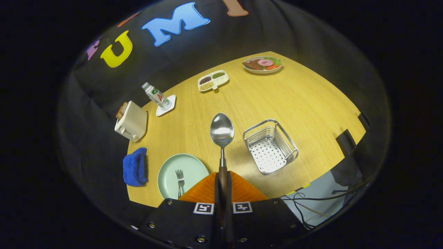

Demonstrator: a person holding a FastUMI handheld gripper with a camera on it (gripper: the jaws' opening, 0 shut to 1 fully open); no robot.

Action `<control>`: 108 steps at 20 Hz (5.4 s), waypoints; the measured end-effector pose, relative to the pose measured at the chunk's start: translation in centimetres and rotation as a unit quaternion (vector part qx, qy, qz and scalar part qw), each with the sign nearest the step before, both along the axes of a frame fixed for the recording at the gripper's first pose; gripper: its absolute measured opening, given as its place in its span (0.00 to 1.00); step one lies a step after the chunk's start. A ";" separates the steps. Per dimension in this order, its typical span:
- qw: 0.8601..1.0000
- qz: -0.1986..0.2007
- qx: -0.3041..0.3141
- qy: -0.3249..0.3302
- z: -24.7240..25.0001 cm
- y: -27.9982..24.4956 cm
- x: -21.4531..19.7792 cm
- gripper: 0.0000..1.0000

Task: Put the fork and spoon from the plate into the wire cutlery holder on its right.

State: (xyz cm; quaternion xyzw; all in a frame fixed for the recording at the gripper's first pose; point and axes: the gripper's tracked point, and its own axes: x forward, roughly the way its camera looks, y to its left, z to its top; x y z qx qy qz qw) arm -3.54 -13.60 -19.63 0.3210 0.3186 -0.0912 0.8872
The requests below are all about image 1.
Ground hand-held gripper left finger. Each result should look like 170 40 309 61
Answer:
138 171 222 249

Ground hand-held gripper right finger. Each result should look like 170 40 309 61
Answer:
227 170 307 248

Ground spoon with brown handle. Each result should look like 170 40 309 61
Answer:
209 112 235 208

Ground green plate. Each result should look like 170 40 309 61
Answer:
157 154 210 200

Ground blue towel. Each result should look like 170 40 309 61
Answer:
123 147 148 187

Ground white square coaster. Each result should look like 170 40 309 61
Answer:
156 95 177 117

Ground white toaster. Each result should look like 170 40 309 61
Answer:
114 101 148 142

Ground black clamp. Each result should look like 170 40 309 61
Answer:
358 112 371 130
336 129 357 156

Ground clear plastic water bottle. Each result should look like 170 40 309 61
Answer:
142 82 172 110

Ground white divided bean dish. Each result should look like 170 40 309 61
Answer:
198 70 229 92

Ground plate of meat and vegetables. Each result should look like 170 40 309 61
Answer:
242 56 282 74

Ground black backdrop cloth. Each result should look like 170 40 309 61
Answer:
57 0 391 239

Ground fork with brown handle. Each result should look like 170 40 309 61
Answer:
175 169 186 199

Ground black cable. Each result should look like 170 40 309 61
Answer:
281 185 369 229

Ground metal wire basket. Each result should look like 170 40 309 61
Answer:
243 119 299 174

